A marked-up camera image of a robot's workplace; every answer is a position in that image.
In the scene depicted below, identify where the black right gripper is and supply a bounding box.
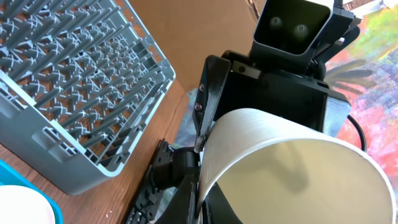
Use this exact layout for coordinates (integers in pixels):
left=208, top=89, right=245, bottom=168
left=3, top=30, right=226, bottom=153
left=192, top=50, right=351, bottom=152

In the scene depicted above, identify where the white cup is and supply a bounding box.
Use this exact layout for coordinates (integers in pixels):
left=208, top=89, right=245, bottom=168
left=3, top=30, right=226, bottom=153
left=198, top=108, right=397, bottom=223

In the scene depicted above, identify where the pink bowl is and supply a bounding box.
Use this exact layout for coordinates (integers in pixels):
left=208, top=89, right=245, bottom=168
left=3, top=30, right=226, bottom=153
left=1, top=185, right=55, bottom=224

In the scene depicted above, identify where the grey dishwasher rack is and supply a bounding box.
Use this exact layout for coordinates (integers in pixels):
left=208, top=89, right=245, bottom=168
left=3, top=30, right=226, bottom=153
left=1, top=0, right=175, bottom=195

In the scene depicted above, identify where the teal plastic tray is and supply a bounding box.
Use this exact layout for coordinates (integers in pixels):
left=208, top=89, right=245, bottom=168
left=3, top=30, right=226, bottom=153
left=1, top=160, right=64, bottom=224

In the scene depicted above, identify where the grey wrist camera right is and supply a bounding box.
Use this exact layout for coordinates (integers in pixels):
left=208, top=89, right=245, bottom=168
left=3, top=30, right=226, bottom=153
left=249, top=0, right=360, bottom=75

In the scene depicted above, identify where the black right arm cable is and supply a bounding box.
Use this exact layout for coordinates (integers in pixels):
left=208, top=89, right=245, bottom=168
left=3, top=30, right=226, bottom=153
left=346, top=114, right=368, bottom=152

